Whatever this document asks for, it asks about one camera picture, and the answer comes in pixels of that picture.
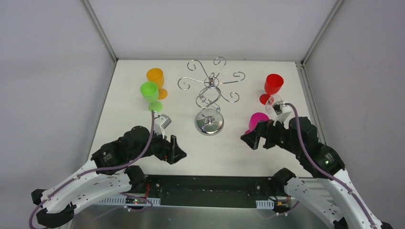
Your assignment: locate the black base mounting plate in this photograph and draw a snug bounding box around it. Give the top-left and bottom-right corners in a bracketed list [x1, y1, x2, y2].
[129, 175, 290, 208]

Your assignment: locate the pink wine glass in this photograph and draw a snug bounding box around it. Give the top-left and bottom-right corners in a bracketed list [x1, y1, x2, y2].
[244, 112, 269, 134]

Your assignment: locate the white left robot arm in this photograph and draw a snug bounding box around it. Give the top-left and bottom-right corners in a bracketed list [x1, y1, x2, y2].
[29, 126, 187, 229]

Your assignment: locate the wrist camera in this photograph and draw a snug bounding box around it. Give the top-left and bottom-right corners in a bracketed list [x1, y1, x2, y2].
[272, 101, 292, 125]
[153, 113, 171, 139]

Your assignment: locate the orange wine glass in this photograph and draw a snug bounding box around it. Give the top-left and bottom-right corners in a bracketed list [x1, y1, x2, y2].
[146, 68, 168, 100]

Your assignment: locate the red wine glass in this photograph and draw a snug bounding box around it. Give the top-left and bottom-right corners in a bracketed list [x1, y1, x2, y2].
[259, 73, 284, 104]

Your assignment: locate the chrome wine glass rack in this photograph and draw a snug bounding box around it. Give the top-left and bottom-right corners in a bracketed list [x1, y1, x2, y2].
[177, 56, 246, 136]

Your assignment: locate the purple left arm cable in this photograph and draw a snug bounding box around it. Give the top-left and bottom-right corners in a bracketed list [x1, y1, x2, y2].
[29, 109, 157, 229]

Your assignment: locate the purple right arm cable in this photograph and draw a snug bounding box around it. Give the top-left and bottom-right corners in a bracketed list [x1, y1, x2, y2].
[256, 102, 379, 229]

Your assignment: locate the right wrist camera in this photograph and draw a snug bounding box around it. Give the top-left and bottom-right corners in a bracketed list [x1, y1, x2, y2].
[272, 101, 292, 125]

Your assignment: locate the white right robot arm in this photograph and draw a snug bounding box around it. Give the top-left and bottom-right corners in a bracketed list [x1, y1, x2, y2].
[241, 117, 392, 229]

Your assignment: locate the clear wine glass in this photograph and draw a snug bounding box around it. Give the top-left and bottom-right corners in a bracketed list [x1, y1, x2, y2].
[265, 94, 282, 115]

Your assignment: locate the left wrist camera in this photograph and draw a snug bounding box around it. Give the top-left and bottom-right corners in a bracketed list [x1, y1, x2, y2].
[153, 113, 171, 139]

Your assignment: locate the green wine glass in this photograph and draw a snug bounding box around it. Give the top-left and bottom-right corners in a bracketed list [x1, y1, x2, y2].
[140, 81, 163, 112]

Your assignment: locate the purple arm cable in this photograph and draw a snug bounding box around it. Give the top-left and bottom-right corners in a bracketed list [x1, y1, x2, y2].
[29, 109, 157, 229]
[256, 102, 379, 229]

